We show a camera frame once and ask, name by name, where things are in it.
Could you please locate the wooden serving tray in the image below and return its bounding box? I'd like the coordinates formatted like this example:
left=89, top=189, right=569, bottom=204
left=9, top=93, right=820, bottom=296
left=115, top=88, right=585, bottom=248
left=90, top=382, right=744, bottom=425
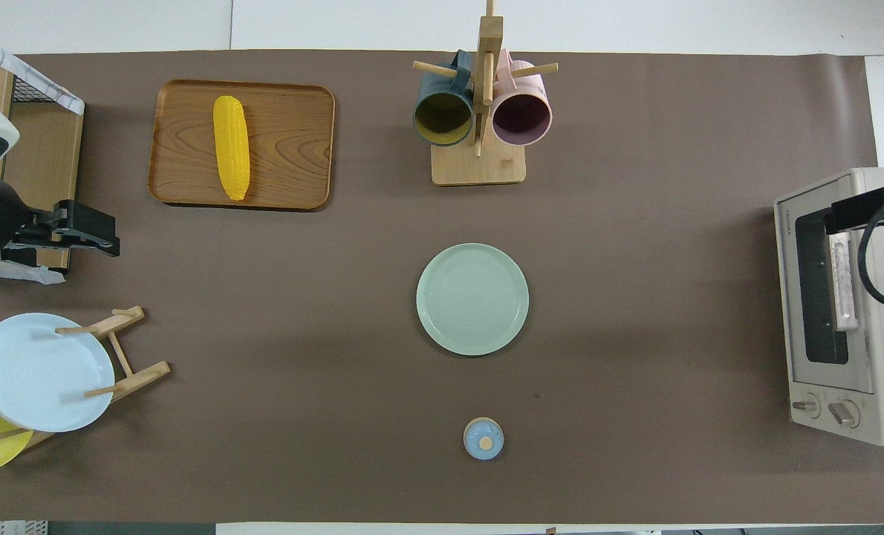
left=147, top=80, right=337, bottom=212

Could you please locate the small blue round lid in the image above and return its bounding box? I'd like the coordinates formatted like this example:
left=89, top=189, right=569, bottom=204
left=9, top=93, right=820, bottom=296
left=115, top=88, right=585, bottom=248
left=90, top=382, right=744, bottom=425
left=463, top=417, right=505, bottom=461

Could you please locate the pink mug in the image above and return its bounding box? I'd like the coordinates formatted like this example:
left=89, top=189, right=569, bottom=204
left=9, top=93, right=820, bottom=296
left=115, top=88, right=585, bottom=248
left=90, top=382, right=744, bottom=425
left=492, top=51, right=553, bottom=147

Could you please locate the brown table mat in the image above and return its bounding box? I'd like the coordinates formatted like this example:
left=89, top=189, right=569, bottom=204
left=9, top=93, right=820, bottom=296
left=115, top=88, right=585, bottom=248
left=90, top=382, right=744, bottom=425
left=0, top=51, right=884, bottom=525

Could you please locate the white checked cloth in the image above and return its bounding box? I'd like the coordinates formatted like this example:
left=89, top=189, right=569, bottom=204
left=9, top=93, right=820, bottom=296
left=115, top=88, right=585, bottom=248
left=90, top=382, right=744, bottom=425
left=0, top=30, right=86, bottom=116

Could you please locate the black wire basket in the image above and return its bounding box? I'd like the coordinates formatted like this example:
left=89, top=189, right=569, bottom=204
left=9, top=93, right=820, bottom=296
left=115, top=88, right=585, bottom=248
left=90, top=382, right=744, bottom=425
left=0, top=45, right=53, bottom=105

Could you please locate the wooden plate rack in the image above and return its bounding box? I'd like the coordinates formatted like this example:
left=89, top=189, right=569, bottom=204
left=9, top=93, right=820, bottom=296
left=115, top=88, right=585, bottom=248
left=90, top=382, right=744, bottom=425
left=0, top=305, right=172, bottom=450

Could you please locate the pale green plate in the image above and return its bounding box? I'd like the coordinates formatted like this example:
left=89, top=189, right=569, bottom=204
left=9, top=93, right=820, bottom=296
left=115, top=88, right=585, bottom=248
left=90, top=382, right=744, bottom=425
left=416, top=243, right=530, bottom=357

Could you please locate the glass oven door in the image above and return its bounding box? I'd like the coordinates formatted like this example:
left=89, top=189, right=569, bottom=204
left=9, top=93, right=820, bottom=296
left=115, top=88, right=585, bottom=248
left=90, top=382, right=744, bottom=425
left=776, top=175, right=877, bottom=395

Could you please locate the yellow corn cob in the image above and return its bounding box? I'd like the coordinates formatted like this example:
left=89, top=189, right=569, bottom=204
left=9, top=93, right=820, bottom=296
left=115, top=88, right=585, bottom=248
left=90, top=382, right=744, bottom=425
left=213, top=95, right=251, bottom=201

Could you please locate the dark blue mug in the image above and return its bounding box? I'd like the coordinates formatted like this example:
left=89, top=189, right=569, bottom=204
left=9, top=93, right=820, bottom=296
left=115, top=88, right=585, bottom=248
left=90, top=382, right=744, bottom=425
left=412, top=51, right=475, bottom=147

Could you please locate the light blue plate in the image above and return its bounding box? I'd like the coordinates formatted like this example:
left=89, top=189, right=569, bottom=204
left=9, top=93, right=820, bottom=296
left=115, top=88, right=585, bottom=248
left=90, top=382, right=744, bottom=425
left=0, top=312, right=116, bottom=433

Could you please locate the wooden two-tier shelf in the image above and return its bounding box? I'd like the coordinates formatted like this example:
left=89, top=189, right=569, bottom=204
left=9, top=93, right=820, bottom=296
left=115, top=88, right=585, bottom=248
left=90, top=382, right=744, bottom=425
left=0, top=58, right=85, bottom=270

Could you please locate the wooden mug rack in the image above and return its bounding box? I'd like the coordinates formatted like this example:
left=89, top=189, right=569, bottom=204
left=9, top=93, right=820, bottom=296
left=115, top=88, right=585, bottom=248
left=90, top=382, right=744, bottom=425
left=412, top=0, right=559, bottom=187

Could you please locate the crumpled white sheet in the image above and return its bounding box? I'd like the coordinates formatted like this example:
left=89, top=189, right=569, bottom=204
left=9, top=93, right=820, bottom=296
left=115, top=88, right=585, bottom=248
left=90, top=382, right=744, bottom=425
left=0, top=253, right=66, bottom=285

